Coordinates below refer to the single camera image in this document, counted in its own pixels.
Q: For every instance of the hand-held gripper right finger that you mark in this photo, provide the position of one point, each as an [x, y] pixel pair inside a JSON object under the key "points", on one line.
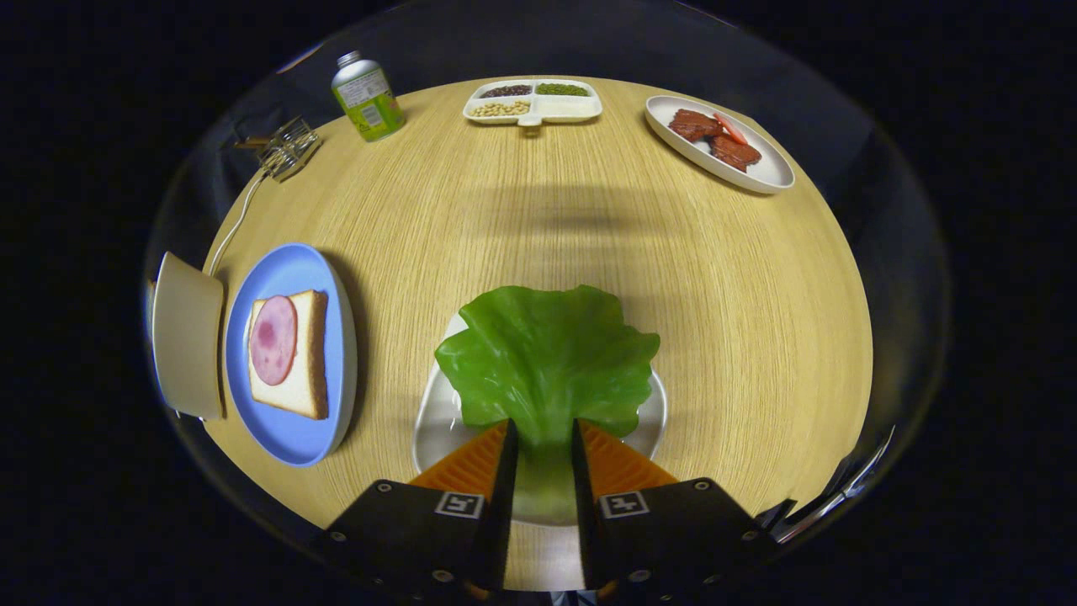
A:
{"points": [[585, 530]]}

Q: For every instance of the white rounded plate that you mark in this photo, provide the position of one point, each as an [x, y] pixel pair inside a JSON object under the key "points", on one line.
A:
{"points": [[437, 438]]}

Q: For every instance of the silver bottle with green label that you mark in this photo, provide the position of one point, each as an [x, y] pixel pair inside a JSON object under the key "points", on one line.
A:
{"points": [[370, 101]]}

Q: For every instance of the green lettuce leaf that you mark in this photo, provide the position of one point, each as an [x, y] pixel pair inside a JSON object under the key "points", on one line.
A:
{"points": [[547, 362]]}

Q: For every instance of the white oval meat plate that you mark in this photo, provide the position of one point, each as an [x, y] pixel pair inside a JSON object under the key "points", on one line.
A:
{"points": [[757, 172]]}

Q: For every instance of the white bread slice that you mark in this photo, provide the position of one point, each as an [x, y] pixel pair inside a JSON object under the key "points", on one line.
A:
{"points": [[305, 370]]}

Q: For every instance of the pile of green beans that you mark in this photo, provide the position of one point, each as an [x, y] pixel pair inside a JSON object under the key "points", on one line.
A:
{"points": [[562, 89]]}

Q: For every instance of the pink ham slice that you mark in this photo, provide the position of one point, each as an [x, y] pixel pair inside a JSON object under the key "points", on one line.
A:
{"points": [[273, 341]]}

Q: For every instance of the white divided dish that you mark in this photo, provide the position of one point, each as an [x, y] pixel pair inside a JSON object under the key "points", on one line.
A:
{"points": [[572, 107]]}

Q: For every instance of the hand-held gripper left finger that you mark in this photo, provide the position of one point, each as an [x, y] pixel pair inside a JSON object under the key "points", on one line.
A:
{"points": [[503, 522]]}

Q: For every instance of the red meat strip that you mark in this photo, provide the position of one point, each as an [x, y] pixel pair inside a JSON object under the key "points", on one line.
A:
{"points": [[730, 129]]}

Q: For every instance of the pile of yellow beans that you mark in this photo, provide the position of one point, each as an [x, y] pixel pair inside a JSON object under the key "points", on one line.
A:
{"points": [[501, 108]]}

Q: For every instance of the beige toaster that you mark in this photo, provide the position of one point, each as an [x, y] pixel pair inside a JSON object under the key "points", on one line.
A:
{"points": [[189, 337]]}

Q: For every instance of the brown meat slice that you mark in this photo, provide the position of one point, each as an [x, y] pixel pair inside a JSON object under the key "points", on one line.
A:
{"points": [[734, 151], [694, 124]]}

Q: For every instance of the pile of dark red beans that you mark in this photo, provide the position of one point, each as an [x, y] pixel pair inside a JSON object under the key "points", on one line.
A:
{"points": [[506, 91]]}

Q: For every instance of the blue plate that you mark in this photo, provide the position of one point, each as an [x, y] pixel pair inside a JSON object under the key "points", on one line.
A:
{"points": [[290, 438]]}

